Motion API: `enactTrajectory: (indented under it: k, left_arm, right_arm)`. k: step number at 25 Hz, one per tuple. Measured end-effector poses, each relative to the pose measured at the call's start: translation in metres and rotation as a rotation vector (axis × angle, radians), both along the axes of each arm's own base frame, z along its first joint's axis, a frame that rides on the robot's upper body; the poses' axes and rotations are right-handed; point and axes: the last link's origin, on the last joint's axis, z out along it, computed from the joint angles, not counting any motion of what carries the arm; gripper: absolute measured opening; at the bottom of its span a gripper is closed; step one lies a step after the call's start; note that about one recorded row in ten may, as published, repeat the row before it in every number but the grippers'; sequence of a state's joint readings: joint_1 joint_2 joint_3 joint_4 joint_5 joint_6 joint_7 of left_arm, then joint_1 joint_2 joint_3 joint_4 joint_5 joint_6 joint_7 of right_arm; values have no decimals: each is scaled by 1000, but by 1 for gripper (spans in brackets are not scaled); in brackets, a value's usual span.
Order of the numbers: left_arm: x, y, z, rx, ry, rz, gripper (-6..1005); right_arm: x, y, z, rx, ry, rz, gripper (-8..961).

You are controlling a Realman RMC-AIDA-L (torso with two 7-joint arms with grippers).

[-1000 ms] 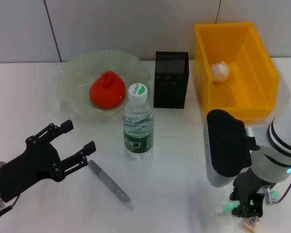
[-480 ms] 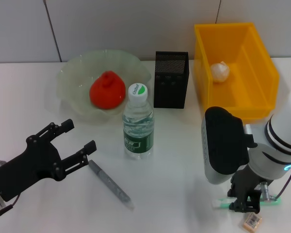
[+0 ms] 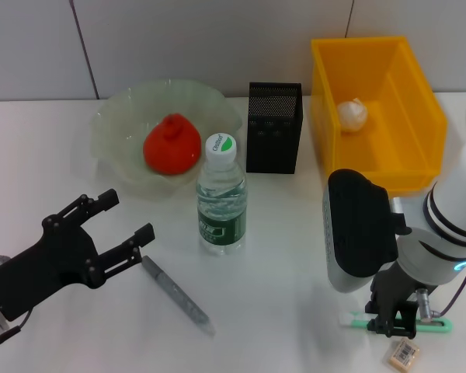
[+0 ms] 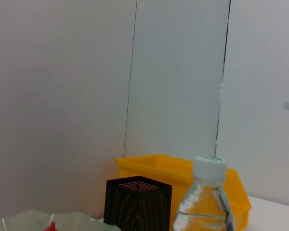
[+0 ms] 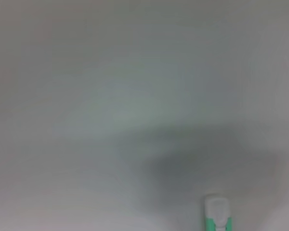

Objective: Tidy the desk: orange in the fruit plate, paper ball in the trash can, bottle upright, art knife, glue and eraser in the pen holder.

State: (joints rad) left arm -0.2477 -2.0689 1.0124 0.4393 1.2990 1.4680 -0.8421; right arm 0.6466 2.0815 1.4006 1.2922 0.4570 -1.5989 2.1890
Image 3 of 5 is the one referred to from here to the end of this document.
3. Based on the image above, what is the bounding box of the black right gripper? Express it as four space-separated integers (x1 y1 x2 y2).
367 267 426 339

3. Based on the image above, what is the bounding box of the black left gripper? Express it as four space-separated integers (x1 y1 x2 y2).
0 189 155 322

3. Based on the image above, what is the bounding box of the beige eraser with barcode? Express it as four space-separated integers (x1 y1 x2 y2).
386 337 420 367

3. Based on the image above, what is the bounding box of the mint green utility knife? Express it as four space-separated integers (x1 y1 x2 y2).
338 313 454 335

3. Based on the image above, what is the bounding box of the red round fruit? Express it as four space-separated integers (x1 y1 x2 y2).
142 113 203 176

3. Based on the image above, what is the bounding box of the clear water bottle green label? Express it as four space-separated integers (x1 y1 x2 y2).
196 132 249 256

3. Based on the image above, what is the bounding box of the white paper ball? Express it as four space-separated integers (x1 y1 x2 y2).
336 97 370 135

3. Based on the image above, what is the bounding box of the grey marker pen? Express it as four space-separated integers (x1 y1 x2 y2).
140 255 215 336

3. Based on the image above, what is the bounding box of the translucent wavy glass fruit plate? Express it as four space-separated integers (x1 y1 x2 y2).
89 79 244 201

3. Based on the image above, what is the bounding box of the black mesh pen holder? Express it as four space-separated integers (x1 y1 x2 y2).
245 81 304 175

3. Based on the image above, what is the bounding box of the yellow plastic storage bin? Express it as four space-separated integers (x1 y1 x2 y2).
309 36 448 195

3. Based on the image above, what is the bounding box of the right gripper cable with plugs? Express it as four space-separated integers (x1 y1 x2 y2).
416 254 466 324

